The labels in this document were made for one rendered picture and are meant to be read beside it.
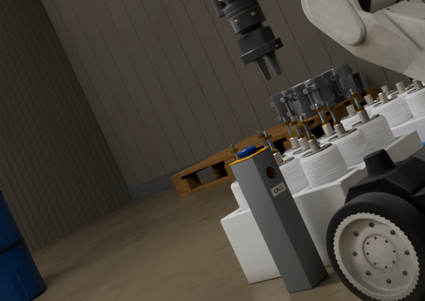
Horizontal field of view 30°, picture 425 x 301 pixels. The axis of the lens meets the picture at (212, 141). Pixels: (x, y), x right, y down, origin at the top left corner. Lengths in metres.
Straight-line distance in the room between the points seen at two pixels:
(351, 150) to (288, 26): 4.05
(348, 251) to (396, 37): 0.39
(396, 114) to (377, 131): 0.33
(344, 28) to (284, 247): 0.52
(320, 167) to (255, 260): 0.32
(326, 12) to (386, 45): 0.13
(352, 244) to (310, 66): 4.53
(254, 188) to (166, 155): 5.50
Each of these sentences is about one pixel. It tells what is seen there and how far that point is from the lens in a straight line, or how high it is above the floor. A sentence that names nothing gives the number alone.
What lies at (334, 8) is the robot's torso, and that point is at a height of 0.51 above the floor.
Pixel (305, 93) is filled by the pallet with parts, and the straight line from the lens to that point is 4.91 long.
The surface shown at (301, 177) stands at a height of 0.21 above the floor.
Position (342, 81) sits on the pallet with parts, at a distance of 5.16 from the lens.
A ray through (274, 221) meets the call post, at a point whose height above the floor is 0.16.
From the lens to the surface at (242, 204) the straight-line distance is 1.98.
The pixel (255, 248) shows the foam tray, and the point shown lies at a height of 0.09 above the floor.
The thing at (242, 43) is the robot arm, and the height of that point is 0.56.
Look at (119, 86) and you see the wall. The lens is 7.37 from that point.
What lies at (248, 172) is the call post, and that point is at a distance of 1.72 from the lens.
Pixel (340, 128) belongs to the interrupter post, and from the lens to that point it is 1.94.
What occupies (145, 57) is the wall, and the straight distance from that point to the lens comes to 7.01.
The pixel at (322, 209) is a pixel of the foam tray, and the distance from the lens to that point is 1.81.
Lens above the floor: 0.43
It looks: 2 degrees down
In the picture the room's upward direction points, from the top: 25 degrees counter-clockwise
